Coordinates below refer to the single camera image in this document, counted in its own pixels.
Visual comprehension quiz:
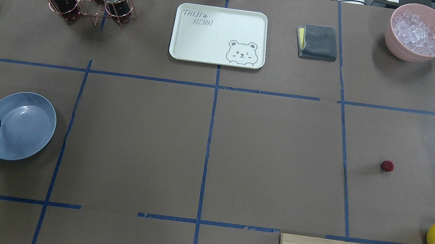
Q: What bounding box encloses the cream bear tray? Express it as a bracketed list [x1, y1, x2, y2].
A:
[168, 3, 268, 70]

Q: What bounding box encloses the grey folded cloth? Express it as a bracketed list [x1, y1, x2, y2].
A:
[296, 24, 337, 62]

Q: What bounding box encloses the blue plate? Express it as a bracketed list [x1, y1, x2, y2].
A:
[0, 92, 57, 161]

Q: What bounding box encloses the red strawberry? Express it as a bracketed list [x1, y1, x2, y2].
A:
[380, 160, 395, 172]

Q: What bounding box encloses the pink bowl of ice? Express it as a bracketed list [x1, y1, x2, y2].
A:
[385, 3, 435, 63]

